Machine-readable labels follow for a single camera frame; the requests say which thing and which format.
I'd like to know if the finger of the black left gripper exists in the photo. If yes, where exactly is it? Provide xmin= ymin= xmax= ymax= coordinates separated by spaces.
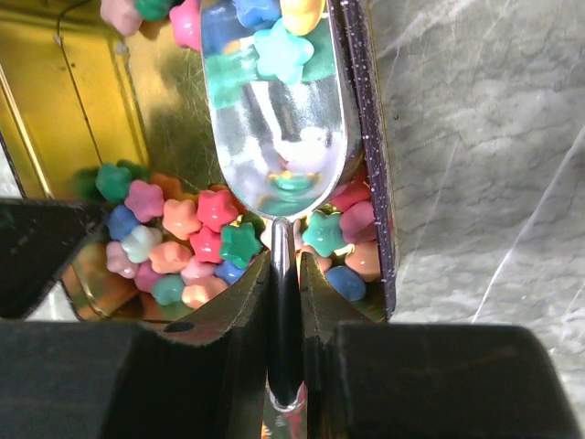
xmin=1 ymin=198 xmax=107 ymax=319

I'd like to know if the silver metal scoop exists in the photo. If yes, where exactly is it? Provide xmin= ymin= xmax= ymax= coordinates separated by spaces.
xmin=200 ymin=1 xmax=362 ymax=411

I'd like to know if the gold tin of star candies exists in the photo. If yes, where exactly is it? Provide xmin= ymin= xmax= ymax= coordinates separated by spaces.
xmin=0 ymin=0 xmax=399 ymax=324

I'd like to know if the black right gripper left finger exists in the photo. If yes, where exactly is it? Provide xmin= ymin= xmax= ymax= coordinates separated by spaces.
xmin=1 ymin=253 xmax=269 ymax=438

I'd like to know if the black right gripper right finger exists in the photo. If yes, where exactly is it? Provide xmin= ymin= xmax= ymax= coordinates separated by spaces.
xmin=300 ymin=253 xmax=576 ymax=438

